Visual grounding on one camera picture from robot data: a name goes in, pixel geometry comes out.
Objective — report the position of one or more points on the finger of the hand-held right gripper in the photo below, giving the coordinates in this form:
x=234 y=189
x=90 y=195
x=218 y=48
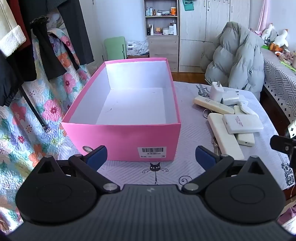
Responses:
x=283 y=144

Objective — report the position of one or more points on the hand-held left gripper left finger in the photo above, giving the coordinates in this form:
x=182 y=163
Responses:
x=97 y=156

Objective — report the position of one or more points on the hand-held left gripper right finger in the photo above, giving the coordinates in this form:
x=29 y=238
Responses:
x=204 y=156

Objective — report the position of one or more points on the long white power bank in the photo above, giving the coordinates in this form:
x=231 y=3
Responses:
x=226 y=139

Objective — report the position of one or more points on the pink cardboard box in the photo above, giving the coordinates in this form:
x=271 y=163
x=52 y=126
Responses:
x=120 y=136

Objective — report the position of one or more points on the cream power bank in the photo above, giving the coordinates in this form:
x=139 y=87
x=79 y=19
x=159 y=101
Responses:
x=246 y=139

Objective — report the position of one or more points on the white labelled power bank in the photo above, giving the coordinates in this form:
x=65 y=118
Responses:
x=242 y=124

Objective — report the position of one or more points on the beige remote control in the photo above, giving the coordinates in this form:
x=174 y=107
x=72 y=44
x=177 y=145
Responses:
x=212 y=104

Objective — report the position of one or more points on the white cube plug charger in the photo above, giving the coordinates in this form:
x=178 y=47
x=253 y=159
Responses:
x=216 y=92

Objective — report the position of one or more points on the large white rectangular charger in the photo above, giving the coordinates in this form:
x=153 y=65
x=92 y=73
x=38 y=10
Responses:
x=231 y=97

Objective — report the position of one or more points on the geometric patterned tablecloth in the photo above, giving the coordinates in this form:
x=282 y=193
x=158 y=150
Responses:
x=279 y=83

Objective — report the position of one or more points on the black belt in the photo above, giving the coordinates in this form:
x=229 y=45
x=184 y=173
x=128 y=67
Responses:
x=34 y=111

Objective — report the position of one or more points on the grey puffer jacket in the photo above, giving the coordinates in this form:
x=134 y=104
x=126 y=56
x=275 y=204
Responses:
x=235 y=58

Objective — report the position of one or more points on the white goose plush toy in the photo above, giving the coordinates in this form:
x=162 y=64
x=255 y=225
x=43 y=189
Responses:
x=269 y=31
x=282 y=38

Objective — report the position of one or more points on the green folding table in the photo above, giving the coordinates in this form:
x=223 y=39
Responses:
x=114 y=48

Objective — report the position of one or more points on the black ruffled hanging garment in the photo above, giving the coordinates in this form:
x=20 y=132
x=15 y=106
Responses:
x=48 y=55

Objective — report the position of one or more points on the black hanging jacket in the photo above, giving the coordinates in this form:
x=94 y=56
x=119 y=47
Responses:
x=13 y=76

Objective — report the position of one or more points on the plastic-wrapped white packs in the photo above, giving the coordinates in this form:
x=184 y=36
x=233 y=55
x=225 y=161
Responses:
x=136 y=46

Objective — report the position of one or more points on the wooden shelf cabinet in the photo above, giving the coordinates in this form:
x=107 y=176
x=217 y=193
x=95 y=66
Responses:
x=161 y=45

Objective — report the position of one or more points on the wooden wardrobe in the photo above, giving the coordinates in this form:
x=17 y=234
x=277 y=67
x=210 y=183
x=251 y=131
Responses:
x=196 y=27

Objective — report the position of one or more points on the dark pinstripe hanging garment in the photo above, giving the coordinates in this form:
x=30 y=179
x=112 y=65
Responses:
x=76 y=27

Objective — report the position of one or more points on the white pump bottle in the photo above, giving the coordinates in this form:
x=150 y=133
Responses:
x=171 y=30

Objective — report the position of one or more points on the white jar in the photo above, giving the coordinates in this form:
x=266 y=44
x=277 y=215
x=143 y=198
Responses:
x=165 y=31

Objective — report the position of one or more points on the pink curtain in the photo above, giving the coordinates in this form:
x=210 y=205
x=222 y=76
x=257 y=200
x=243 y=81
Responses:
x=262 y=14

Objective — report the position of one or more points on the small orange box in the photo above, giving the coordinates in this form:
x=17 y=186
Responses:
x=158 y=30

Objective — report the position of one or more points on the white tube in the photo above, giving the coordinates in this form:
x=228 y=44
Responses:
x=152 y=30

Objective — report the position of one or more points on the orange bottle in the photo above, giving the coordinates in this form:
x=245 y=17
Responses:
x=173 y=11

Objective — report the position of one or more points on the cream fleece garment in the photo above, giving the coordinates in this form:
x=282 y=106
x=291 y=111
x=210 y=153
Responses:
x=9 y=34

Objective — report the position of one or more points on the teal sign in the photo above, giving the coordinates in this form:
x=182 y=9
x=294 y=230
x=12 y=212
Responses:
x=188 y=5

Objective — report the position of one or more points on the red hanging garment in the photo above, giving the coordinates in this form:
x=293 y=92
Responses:
x=24 y=20

